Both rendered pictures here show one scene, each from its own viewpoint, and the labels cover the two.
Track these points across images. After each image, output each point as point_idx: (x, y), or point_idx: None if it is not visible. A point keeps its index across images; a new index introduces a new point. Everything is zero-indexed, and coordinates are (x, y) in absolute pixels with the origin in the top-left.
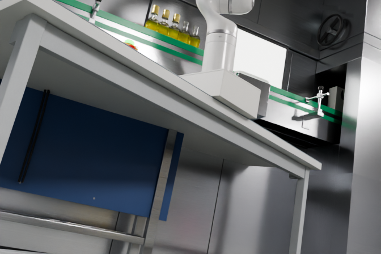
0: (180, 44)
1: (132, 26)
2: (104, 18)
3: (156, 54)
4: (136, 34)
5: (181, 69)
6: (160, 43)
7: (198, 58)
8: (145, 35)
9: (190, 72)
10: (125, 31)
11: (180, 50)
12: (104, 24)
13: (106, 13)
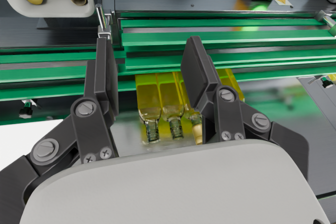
0: (192, 35)
1: (278, 32)
2: (314, 29)
3: (221, 4)
4: (263, 27)
5: None
6: (224, 28)
7: (145, 29)
8: (252, 30)
9: None
10: (278, 26)
11: (187, 29)
12: (307, 23)
13: (319, 35)
